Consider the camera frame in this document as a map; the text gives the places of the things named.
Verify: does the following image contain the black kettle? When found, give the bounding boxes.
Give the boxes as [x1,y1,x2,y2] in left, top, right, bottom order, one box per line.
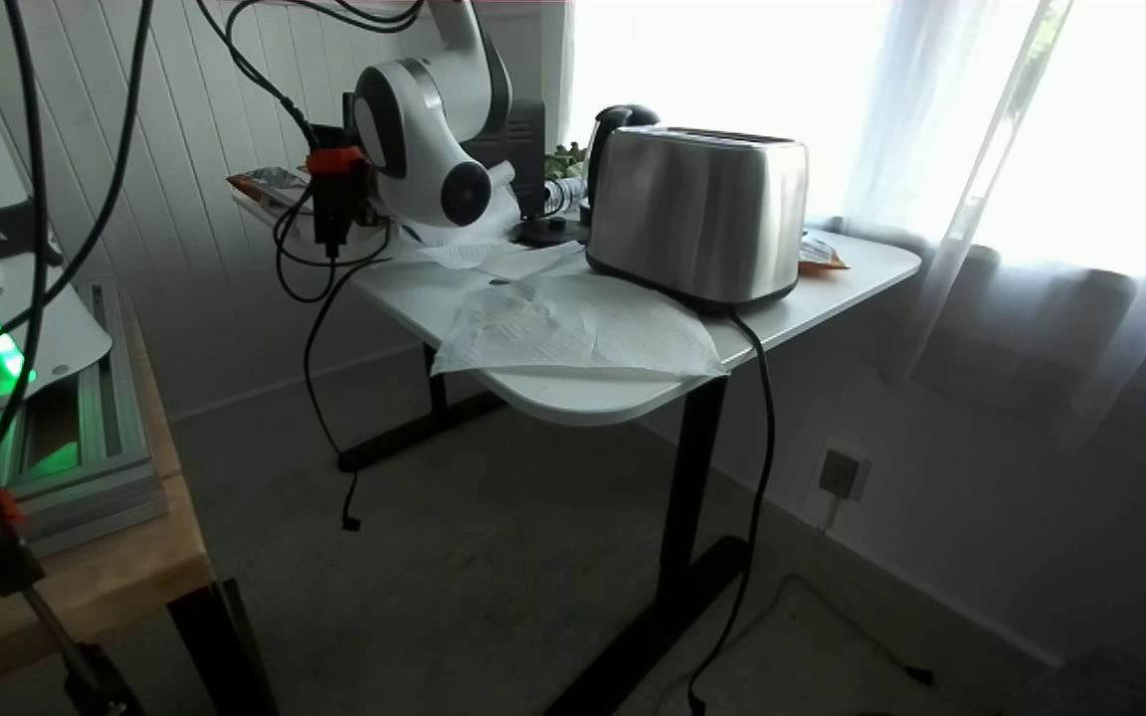
[583,98,665,229]

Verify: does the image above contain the orange snack packet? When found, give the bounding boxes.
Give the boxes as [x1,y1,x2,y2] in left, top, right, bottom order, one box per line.
[791,227,854,281]

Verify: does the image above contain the silver toaster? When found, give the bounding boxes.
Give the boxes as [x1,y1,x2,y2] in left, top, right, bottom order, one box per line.
[583,122,816,317]

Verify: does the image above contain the aluminium mounting frame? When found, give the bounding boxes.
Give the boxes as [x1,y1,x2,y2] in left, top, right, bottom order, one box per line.
[0,277,166,570]

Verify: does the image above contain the orange cable strap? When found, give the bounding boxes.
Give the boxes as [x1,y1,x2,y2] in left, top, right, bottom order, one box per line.
[304,142,373,177]

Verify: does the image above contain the white desk black legs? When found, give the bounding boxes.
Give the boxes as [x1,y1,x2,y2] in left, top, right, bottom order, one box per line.
[223,163,931,716]

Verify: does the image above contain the wall socket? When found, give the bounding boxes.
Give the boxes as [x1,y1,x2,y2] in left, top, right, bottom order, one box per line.
[812,444,872,504]

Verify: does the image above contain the white crumpled cloth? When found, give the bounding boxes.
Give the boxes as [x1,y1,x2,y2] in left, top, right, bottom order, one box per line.
[427,265,730,391]

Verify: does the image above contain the white sheer curtain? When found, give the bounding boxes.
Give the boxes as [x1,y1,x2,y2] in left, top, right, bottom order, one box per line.
[836,0,1146,451]

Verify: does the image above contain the white paper sheet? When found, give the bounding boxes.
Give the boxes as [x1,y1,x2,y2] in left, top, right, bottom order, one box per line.
[389,155,592,301]

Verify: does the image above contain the black floor cable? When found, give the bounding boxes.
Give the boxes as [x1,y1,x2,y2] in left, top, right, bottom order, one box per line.
[743,570,945,693]

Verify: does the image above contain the black toaster power cable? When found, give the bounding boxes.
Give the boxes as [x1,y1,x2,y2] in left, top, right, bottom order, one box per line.
[682,307,783,716]

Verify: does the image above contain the small dark object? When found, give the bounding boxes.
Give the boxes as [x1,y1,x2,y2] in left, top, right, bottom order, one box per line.
[510,213,592,256]

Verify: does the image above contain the black wrist cable bundle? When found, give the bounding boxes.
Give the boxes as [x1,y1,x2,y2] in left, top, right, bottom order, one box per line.
[193,0,433,310]

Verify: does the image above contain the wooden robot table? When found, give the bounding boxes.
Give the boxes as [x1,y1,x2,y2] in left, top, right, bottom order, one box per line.
[0,281,280,716]

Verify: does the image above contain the black oven power cable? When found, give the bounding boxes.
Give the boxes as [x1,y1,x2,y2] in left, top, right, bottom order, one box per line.
[299,256,398,537]

